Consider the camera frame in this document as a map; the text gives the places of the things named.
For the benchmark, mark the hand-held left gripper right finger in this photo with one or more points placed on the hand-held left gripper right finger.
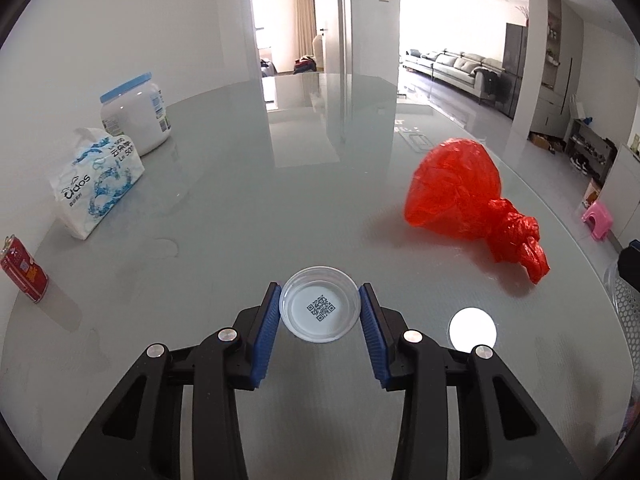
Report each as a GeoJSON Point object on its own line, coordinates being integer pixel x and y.
{"type": "Point", "coordinates": [375, 335]}

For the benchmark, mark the grey sofa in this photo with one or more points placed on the grey sofa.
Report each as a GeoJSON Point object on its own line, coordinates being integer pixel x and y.
{"type": "Point", "coordinates": [455, 67]}

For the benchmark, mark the cardboard box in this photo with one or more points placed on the cardboard box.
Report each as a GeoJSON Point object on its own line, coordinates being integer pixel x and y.
{"type": "Point", "coordinates": [540, 141]}

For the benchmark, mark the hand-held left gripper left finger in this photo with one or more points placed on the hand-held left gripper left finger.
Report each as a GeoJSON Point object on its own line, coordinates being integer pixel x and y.
{"type": "Point", "coordinates": [265, 335]}

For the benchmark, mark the white blue tissue pack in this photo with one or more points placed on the white blue tissue pack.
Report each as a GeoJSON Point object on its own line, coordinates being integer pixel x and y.
{"type": "Point", "coordinates": [95, 185]}

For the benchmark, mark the white jar with blue lid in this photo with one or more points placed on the white jar with blue lid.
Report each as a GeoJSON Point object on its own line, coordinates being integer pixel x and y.
{"type": "Point", "coordinates": [135, 120]}

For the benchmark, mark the pink plastic stool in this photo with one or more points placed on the pink plastic stool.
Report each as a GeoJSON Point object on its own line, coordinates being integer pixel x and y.
{"type": "Point", "coordinates": [597, 220]}

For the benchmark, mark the white round plastic lid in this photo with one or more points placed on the white round plastic lid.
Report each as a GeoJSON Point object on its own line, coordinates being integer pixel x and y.
{"type": "Point", "coordinates": [300, 305]}

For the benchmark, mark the red knotted plastic bag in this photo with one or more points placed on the red knotted plastic bag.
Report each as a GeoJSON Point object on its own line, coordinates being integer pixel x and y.
{"type": "Point", "coordinates": [455, 190]}

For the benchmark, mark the dark grey refrigerator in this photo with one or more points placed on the dark grey refrigerator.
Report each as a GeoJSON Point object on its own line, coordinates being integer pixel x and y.
{"type": "Point", "coordinates": [515, 70]}

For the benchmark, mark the red drink can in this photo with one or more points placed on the red drink can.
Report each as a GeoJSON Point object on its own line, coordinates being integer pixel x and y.
{"type": "Point", "coordinates": [22, 270]}

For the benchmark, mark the grey perforated waste bin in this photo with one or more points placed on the grey perforated waste bin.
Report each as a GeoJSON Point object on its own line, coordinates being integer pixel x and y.
{"type": "Point", "coordinates": [625, 295]}

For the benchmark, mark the grey low cabinet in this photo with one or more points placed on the grey low cabinet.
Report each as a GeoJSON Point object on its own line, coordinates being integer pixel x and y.
{"type": "Point", "coordinates": [627, 185]}

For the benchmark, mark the shoe rack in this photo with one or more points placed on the shoe rack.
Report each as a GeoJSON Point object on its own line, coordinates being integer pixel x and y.
{"type": "Point", "coordinates": [592, 147]}

